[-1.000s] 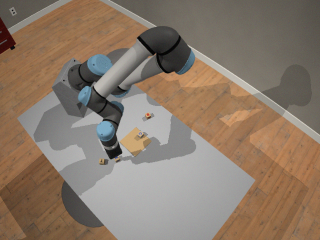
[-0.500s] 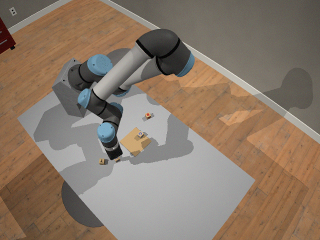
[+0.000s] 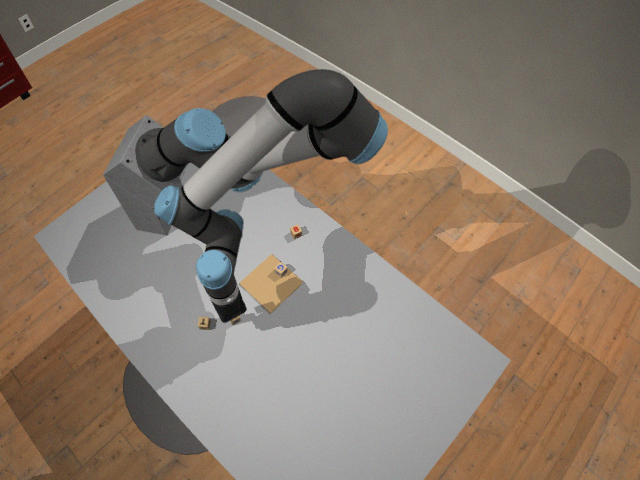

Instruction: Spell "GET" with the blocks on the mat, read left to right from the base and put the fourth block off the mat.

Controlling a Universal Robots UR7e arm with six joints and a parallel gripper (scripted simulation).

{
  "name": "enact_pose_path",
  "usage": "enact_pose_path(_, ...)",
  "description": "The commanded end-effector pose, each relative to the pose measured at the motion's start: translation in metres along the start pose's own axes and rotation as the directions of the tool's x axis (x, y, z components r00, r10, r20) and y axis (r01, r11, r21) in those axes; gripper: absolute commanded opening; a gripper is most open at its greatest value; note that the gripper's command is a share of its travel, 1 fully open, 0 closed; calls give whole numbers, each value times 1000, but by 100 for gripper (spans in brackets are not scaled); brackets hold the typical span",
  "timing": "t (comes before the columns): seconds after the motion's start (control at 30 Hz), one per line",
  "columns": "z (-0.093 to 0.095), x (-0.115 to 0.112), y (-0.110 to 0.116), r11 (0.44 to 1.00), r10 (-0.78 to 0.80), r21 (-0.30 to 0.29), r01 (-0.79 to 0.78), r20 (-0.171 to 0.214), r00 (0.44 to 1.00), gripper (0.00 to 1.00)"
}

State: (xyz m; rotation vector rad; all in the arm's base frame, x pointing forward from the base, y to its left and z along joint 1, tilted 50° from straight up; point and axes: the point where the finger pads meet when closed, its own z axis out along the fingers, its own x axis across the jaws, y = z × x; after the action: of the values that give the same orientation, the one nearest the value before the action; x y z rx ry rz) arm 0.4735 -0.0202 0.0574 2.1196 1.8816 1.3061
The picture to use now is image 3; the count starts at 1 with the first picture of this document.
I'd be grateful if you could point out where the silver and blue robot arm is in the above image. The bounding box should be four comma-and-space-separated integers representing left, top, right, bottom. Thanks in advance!
135, 69, 388, 299

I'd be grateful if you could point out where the tan flat mat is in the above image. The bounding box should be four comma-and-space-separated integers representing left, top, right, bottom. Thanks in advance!
239, 254, 304, 313

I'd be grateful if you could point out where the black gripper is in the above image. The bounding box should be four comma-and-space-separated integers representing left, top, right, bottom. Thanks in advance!
208, 282, 247, 323

